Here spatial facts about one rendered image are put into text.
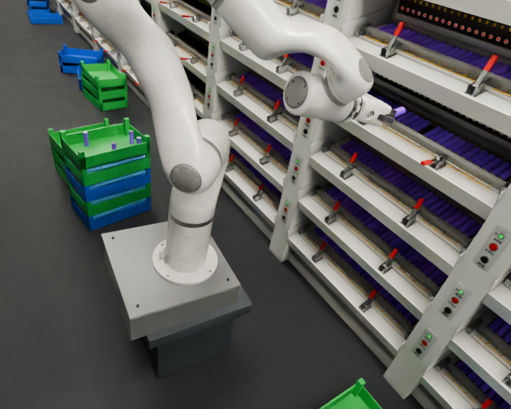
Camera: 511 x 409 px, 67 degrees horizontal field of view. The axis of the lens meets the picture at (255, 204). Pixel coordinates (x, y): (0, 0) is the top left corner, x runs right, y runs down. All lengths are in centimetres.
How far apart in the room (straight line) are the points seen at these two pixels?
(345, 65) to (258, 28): 17
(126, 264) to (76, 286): 51
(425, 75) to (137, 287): 93
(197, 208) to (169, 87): 30
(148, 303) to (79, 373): 43
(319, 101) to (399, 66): 42
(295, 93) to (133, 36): 32
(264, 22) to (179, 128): 27
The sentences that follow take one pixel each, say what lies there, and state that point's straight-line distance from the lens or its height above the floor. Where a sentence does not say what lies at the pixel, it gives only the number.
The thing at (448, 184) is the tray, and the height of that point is 74.
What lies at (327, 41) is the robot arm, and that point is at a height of 106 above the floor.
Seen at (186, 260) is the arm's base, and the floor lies 44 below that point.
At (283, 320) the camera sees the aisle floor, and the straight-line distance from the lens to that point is 154.
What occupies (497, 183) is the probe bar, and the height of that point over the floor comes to 79.
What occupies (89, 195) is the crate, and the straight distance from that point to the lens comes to 173.
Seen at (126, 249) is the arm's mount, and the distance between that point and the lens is 119.
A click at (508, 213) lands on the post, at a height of 76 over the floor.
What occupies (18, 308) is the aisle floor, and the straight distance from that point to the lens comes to 162.
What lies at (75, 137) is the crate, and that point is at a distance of 182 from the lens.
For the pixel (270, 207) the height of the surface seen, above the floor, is 16.
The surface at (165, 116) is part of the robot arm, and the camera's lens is 85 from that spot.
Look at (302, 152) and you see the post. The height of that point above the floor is 55.
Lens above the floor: 121
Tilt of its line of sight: 37 degrees down
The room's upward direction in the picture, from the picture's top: 11 degrees clockwise
